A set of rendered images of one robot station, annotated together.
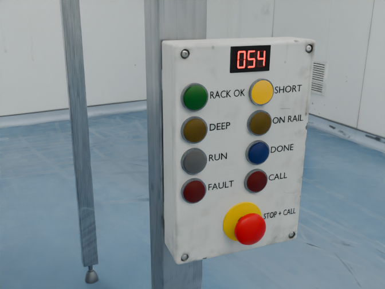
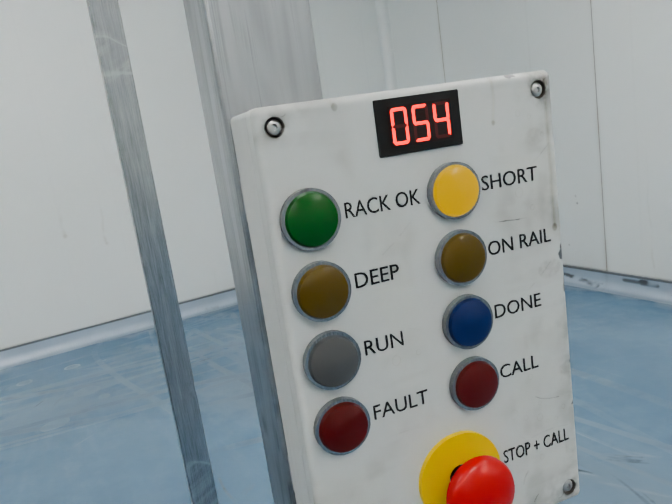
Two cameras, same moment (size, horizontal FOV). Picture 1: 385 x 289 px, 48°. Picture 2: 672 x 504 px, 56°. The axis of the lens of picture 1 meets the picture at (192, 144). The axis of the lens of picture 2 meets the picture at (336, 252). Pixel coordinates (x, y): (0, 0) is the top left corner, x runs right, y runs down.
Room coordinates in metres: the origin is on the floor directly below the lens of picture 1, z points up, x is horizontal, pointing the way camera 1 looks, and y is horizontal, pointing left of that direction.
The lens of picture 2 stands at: (0.15, -0.02, 1.09)
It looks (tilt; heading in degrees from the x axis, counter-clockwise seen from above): 11 degrees down; 1
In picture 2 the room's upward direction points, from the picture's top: 8 degrees counter-clockwise
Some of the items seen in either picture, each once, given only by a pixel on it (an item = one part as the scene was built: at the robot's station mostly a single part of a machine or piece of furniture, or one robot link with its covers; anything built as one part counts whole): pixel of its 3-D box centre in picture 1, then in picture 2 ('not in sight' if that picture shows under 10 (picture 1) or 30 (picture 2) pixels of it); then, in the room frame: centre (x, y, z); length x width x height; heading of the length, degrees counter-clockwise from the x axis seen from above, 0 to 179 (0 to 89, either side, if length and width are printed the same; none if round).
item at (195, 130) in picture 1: (195, 130); (323, 291); (0.45, 0.00, 1.01); 0.03 x 0.01 x 0.03; 111
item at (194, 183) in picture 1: (194, 191); (343, 427); (0.45, 0.00, 0.94); 0.03 x 0.01 x 0.03; 111
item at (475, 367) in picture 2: (256, 181); (476, 384); (0.48, -0.08, 0.94); 0.03 x 0.01 x 0.03; 111
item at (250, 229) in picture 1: (244, 223); (466, 480); (0.47, -0.06, 0.89); 0.04 x 0.04 x 0.04; 21
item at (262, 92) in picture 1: (262, 92); (456, 190); (0.48, -0.08, 1.05); 0.03 x 0.01 x 0.03; 111
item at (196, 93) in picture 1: (195, 97); (312, 219); (0.45, 0.00, 1.05); 0.03 x 0.01 x 0.03; 111
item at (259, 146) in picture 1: (258, 153); (470, 322); (0.48, -0.08, 0.98); 0.03 x 0.01 x 0.03; 111
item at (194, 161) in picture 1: (194, 161); (333, 361); (0.45, 0.00, 0.98); 0.03 x 0.01 x 0.03; 111
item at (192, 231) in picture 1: (234, 148); (416, 319); (0.50, -0.05, 0.97); 0.17 x 0.06 x 0.26; 111
